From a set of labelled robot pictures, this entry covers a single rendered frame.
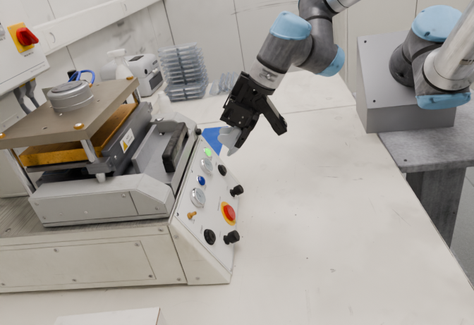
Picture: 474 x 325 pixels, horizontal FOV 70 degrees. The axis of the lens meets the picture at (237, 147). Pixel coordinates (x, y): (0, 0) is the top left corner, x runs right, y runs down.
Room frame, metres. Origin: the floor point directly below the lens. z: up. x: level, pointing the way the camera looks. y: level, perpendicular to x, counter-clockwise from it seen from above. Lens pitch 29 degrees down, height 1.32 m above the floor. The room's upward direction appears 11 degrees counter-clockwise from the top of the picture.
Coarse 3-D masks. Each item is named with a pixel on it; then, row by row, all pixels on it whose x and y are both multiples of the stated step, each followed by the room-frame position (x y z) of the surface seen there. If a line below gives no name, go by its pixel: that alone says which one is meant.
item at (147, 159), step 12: (156, 132) 0.71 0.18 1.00; (192, 132) 0.74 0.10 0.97; (144, 144) 0.63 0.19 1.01; (156, 144) 0.69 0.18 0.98; (192, 144) 0.72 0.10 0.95; (144, 156) 0.61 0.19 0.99; (156, 156) 0.65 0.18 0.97; (180, 156) 0.63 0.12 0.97; (132, 168) 0.61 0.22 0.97; (144, 168) 0.60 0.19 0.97; (156, 168) 0.59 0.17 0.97; (180, 168) 0.60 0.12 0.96; (168, 180) 0.54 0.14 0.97
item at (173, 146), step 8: (176, 128) 0.68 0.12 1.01; (184, 128) 0.69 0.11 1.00; (176, 136) 0.64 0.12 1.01; (184, 136) 0.68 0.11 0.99; (168, 144) 0.61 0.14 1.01; (176, 144) 0.62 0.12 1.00; (168, 152) 0.58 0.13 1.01; (176, 152) 0.60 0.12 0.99; (168, 160) 0.57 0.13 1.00; (168, 168) 0.57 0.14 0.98
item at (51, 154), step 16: (128, 112) 0.70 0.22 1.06; (112, 128) 0.63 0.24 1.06; (48, 144) 0.61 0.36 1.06; (64, 144) 0.60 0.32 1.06; (80, 144) 0.58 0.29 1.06; (96, 144) 0.57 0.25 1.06; (32, 160) 0.58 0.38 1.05; (48, 160) 0.57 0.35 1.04; (64, 160) 0.57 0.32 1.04; (80, 160) 0.57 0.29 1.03
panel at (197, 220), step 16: (192, 176) 0.63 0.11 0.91; (208, 176) 0.68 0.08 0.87; (224, 176) 0.74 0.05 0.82; (208, 192) 0.63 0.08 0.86; (224, 192) 0.68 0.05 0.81; (176, 208) 0.51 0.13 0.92; (192, 208) 0.54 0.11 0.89; (208, 208) 0.59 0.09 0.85; (192, 224) 0.51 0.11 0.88; (208, 224) 0.54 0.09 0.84; (224, 224) 0.59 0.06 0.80; (224, 256) 0.51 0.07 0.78
